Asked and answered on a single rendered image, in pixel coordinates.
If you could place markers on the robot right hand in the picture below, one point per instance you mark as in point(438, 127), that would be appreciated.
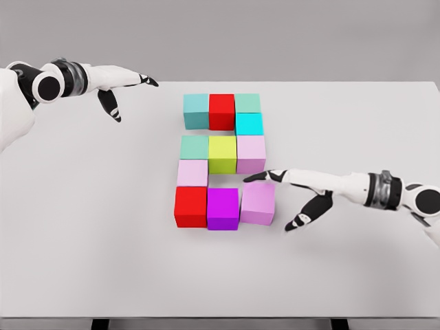
point(313, 180)

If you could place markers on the teal cube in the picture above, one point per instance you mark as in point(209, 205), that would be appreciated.
point(196, 110)

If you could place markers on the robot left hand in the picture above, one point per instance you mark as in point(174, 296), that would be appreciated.
point(113, 77)

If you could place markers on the orchid pink cube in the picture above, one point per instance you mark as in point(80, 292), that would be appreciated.
point(258, 203)

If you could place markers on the cyan cube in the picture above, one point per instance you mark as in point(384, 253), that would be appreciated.
point(249, 123)

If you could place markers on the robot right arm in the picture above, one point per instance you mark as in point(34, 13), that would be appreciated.
point(395, 196)

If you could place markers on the mint green cube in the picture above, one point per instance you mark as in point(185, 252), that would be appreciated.
point(194, 147)
point(247, 103)

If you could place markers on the magenta cube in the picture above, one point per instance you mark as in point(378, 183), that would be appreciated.
point(222, 206)

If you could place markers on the red cube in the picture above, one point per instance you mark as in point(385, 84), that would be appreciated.
point(190, 204)
point(221, 110)

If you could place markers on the yellow-green cube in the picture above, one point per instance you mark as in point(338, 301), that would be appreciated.
point(222, 153)

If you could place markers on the light pink cube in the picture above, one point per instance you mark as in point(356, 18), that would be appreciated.
point(251, 153)
point(192, 172)

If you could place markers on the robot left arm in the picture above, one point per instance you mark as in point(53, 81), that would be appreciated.
point(41, 86)

